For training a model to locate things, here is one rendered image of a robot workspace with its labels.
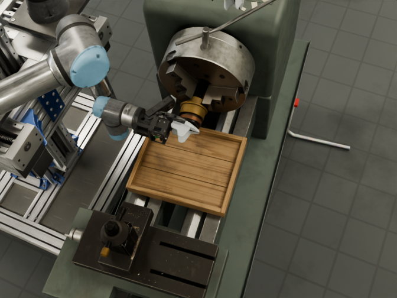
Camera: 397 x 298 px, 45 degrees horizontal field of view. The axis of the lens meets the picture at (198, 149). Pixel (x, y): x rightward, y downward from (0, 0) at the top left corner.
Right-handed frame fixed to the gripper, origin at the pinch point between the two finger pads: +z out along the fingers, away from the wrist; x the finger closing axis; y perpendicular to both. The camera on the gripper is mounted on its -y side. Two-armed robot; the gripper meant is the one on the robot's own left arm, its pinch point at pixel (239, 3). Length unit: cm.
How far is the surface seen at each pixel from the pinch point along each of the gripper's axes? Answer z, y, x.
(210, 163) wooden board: 40, 36, -16
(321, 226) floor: 140, 15, -2
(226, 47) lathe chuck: 8.1, 9.9, -4.8
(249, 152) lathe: 75, 11, -21
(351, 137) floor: 142, -41, 3
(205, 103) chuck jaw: 17.5, 25.2, -11.6
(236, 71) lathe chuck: 13.4, 15.6, -1.6
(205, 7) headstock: 1.5, -1.9, -13.4
